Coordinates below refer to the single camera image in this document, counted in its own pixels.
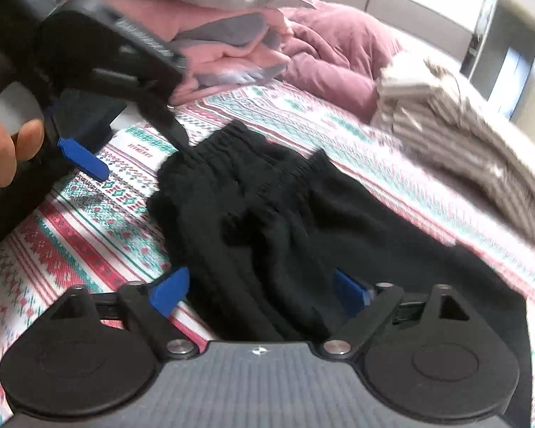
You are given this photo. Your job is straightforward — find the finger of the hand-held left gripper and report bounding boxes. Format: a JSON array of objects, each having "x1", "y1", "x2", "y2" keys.
[
  {"x1": 47, "y1": 88, "x2": 128, "y2": 183},
  {"x1": 128, "y1": 81, "x2": 192, "y2": 152}
]

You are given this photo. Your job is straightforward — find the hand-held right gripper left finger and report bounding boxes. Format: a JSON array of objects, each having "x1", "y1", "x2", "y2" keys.
[{"x1": 49, "y1": 266, "x2": 199, "y2": 361}]

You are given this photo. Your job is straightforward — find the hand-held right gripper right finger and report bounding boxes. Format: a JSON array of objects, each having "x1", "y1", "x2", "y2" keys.
[{"x1": 320, "y1": 269, "x2": 479, "y2": 359}]

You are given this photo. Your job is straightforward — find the black pants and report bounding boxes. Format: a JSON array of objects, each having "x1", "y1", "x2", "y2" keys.
[{"x1": 146, "y1": 119, "x2": 535, "y2": 428}]

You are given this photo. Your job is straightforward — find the person's left hand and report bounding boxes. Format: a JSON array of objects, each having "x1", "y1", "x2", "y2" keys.
[{"x1": 0, "y1": 31, "x2": 46, "y2": 208}]

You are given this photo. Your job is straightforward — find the patterned bed sheet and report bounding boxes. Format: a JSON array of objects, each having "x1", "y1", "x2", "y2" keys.
[{"x1": 0, "y1": 81, "x2": 535, "y2": 428}]

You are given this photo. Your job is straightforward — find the pink and grey folded quilt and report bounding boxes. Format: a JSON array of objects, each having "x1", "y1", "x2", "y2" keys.
[{"x1": 168, "y1": 0, "x2": 296, "y2": 106}]

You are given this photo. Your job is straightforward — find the dusty pink plush blanket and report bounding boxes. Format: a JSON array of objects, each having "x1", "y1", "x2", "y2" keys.
[{"x1": 282, "y1": 2, "x2": 404, "y2": 123}]

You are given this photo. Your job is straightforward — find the beige striped folded blanket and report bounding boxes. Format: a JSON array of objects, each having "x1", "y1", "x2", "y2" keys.
[{"x1": 369, "y1": 50, "x2": 535, "y2": 245}]

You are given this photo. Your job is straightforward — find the cream door frame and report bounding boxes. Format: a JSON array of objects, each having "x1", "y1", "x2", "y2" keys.
[{"x1": 460, "y1": 0, "x2": 535, "y2": 114}]

